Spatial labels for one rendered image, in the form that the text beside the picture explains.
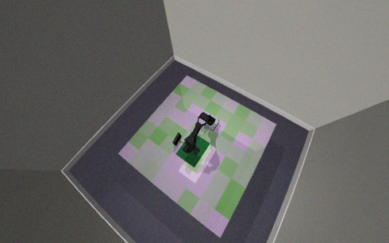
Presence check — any green circuit board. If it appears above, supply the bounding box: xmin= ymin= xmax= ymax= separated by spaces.
xmin=176 ymin=135 xmax=210 ymax=168

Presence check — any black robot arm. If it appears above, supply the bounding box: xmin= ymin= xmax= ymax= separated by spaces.
xmin=183 ymin=112 xmax=216 ymax=153

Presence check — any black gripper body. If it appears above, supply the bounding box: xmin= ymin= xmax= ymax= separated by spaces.
xmin=193 ymin=145 xmax=200 ymax=154

